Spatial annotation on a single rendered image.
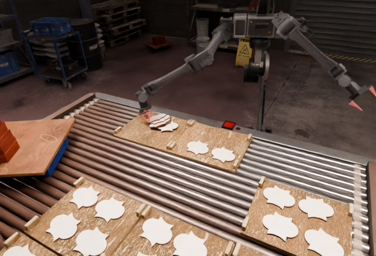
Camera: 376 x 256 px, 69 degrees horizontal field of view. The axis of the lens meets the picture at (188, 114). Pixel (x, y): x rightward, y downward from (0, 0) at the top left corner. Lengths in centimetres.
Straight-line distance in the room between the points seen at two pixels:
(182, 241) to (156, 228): 12
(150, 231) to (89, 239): 25
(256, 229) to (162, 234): 39
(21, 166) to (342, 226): 152
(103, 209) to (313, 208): 94
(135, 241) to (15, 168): 73
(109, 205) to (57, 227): 23
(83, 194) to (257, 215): 82
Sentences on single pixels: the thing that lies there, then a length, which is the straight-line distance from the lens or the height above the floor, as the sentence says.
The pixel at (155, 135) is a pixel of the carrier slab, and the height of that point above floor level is 94.
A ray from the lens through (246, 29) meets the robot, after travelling 211.
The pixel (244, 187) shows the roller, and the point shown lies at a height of 92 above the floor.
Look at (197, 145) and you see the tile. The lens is 163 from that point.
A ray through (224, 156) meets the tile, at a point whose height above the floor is 95.
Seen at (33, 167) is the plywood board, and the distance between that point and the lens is 159.
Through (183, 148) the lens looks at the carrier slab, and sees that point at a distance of 163.
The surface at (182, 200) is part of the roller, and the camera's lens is 138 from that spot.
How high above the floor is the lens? 195
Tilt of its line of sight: 31 degrees down
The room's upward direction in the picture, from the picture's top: 2 degrees counter-clockwise
